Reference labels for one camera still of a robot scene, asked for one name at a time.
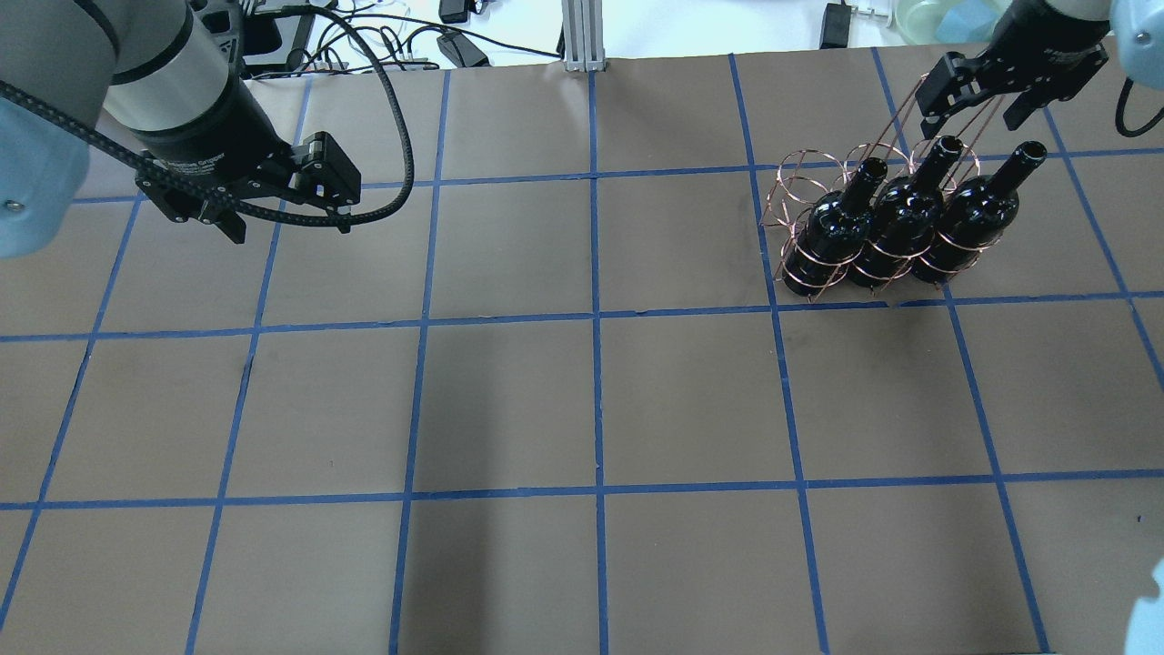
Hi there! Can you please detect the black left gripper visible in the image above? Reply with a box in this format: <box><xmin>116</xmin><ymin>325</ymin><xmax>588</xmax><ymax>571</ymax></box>
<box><xmin>136</xmin><ymin>131</ymin><xmax>361</xmax><ymax>245</ymax></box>

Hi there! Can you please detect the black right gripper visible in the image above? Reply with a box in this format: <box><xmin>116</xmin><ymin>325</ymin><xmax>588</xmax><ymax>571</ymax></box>
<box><xmin>916</xmin><ymin>45</ymin><xmax>1109</xmax><ymax>138</ymax></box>

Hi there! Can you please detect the dark wine bottle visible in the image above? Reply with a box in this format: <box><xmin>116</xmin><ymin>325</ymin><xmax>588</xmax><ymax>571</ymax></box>
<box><xmin>847</xmin><ymin>136</ymin><xmax>965</xmax><ymax>293</ymax></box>
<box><xmin>780</xmin><ymin>156</ymin><xmax>888</xmax><ymax>298</ymax></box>

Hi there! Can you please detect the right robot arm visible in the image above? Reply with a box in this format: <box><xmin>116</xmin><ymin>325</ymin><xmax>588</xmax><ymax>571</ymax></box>
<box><xmin>914</xmin><ymin>1</ymin><xmax>1163</xmax><ymax>138</ymax></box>

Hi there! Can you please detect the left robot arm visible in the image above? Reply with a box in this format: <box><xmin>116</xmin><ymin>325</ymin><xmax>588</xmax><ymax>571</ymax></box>
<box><xmin>1</xmin><ymin>1</ymin><xmax>361</xmax><ymax>258</ymax></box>

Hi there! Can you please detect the dark wine bottle in basket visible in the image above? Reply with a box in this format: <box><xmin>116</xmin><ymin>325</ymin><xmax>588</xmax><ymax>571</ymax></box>
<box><xmin>780</xmin><ymin>156</ymin><xmax>888</xmax><ymax>298</ymax></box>

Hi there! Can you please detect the green bowl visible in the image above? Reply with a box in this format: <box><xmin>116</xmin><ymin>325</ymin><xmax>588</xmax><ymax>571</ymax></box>
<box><xmin>893</xmin><ymin>1</ymin><xmax>1007</xmax><ymax>45</ymax></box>

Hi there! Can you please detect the black braided cable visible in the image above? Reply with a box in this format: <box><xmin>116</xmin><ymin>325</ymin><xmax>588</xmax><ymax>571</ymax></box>
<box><xmin>0</xmin><ymin>7</ymin><xmax>416</xmax><ymax>228</ymax></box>

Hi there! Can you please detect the copper wire wine basket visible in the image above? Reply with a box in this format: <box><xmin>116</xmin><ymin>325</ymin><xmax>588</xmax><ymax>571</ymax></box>
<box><xmin>760</xmin><ymin>93</ymin><xmax>1000</xmax><ymax>302</ymax></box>

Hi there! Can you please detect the aluminium frame post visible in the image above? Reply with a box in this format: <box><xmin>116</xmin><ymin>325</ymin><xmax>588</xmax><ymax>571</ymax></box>
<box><xmin>561</xmin><ymin>0</ymin><xmax>606</xmax><ymax>72</ymax></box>

